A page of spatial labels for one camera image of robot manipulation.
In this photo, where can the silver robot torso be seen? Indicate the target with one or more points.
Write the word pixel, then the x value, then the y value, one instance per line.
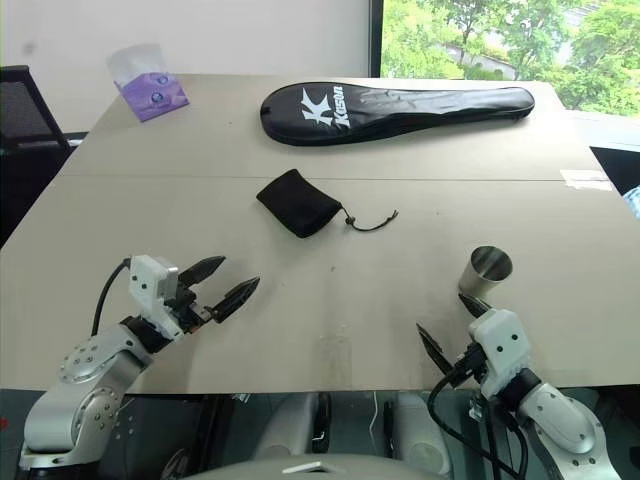
pixel 310 467

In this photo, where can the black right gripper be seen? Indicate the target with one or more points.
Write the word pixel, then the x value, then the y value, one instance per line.
pixel 467 364

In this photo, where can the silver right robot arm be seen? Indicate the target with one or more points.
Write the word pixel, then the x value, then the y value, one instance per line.
pixel 560 425

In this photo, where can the black mesh office chair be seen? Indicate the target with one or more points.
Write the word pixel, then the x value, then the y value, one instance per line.
pixel 27 130

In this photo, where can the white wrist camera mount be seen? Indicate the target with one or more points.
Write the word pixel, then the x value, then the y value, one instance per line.
pixel 150 290
pixel 500 345

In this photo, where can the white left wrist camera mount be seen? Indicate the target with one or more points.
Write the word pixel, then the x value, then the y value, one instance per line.
pixel 150 290

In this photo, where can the dark monitor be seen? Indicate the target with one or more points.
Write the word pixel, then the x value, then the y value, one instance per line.
pixel 617 165

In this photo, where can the steel cup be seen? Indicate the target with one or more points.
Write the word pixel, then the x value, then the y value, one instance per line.
pixel 487 277

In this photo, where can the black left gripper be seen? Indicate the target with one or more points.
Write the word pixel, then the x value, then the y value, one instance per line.
pixel 190 306

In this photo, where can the purple tissue box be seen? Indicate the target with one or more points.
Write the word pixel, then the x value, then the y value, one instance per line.
pixel 150 87

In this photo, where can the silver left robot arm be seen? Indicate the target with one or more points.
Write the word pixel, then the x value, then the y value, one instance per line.
pixel 90 370

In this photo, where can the black racket cover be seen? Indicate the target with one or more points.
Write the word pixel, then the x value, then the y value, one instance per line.
pixel 390 112

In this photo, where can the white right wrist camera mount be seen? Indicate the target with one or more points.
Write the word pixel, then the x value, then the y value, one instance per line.
pixel 500 345

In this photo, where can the clear tape strip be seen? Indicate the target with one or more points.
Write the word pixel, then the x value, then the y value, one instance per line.
pixel 587 180

